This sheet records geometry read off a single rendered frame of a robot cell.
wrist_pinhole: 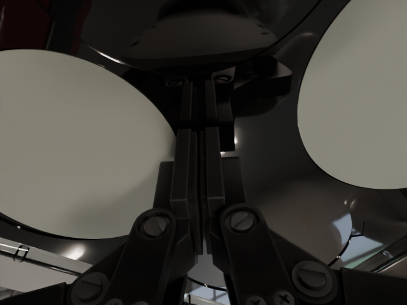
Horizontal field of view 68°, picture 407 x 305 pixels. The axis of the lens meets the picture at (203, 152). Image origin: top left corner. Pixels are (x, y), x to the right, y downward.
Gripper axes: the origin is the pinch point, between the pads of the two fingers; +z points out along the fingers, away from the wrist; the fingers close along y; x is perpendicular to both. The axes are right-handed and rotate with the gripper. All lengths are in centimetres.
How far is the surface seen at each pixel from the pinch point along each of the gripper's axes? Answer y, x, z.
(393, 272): 12.8, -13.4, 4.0
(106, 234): -5.3, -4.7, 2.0
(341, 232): 7.0, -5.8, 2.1
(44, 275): -18.8, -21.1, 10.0
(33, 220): -8.7, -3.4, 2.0
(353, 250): 7.9, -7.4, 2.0
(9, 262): -21.4, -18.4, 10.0
